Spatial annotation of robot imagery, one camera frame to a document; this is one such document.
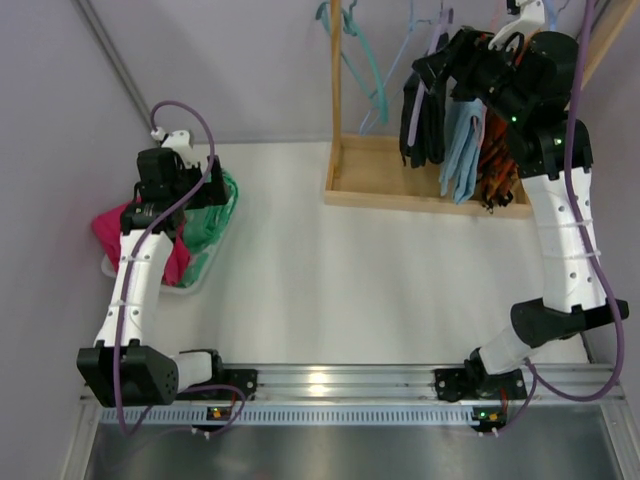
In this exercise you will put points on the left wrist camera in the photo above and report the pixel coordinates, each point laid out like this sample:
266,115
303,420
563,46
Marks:
180,141

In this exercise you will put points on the white plastic basket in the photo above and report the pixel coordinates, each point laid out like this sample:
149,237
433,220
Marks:
107,233

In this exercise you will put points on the orange patterned trousers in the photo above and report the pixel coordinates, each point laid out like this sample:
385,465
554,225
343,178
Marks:
497,170

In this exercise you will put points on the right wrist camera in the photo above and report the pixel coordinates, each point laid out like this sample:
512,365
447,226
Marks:
531,16

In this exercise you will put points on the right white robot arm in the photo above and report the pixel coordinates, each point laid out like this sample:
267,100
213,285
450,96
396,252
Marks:
554,161

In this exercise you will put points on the wooden clothes rack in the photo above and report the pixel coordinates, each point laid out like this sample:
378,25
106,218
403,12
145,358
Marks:
366,171

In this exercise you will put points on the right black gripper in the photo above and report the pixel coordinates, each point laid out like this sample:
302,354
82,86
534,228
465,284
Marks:
451,66

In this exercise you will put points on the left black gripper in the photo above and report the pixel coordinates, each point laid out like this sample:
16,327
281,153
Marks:
211,187

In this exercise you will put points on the aluminium mounting rail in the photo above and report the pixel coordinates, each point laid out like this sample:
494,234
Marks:
289,382

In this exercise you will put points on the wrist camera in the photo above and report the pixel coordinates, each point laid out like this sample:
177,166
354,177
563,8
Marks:
531,16
180,141

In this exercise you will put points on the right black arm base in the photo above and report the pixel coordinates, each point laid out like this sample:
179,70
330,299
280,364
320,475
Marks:
456,384

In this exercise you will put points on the green garment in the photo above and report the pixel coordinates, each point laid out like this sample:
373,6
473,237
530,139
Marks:
212,215

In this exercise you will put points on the black trousers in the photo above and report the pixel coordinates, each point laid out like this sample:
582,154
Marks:
422,137

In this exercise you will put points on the slotted cable duct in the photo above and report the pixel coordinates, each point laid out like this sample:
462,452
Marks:
326,415

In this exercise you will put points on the light blue trousers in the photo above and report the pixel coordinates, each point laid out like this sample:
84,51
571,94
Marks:
464,135

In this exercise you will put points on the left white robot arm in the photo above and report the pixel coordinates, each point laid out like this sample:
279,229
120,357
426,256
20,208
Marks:
122,368

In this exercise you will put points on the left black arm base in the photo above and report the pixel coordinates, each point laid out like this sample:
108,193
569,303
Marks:
244,379

